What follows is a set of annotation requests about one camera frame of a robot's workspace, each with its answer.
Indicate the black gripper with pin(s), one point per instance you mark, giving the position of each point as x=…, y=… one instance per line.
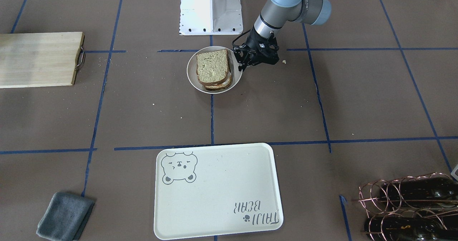
x=253, y=40

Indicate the bread slice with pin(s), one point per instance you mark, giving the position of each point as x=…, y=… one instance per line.
x=221, y=86
x=212, y=67

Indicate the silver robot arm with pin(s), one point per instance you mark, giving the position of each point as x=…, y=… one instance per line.
x=276, y=13

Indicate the white bear tray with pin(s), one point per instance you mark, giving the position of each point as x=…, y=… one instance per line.
x=215, y=191

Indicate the white round plate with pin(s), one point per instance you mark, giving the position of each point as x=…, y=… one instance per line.
x=192, y=65

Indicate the wooden cutting board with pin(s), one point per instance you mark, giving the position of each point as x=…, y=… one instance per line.
x=39, y=59

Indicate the dark wine bottle lower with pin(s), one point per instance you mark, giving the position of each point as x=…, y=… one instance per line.
x=394, y=227

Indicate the dark wine bottle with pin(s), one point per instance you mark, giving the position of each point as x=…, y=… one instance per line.
x=394, y=227
x=440, y=192

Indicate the dark wine bottle upper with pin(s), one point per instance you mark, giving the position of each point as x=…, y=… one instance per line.
x=440, y=192

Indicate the grey folded cloth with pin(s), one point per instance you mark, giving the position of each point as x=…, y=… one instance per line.
x=65, y=218

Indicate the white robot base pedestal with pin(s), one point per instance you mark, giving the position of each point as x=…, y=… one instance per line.
x=210, y=17

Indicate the copper wire bottle rack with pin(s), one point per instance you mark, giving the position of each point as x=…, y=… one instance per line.
x=370, y=201

